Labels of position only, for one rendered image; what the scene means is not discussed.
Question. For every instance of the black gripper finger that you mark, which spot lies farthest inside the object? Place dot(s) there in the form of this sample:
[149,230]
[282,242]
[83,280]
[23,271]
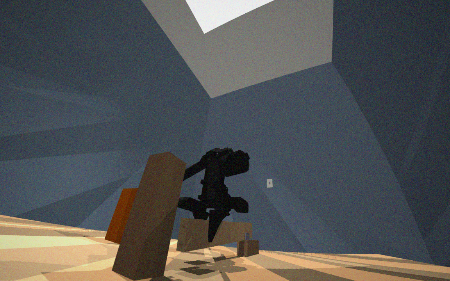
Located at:
[215,218]
[199,214]

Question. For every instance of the long brown wooden beam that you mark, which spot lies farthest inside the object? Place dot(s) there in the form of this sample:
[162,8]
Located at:
[193,234]

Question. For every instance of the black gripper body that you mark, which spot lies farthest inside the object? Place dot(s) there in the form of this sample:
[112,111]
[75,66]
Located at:
[212,197]

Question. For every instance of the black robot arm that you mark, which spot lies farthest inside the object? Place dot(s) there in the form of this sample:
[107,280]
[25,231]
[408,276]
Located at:
[225,163]

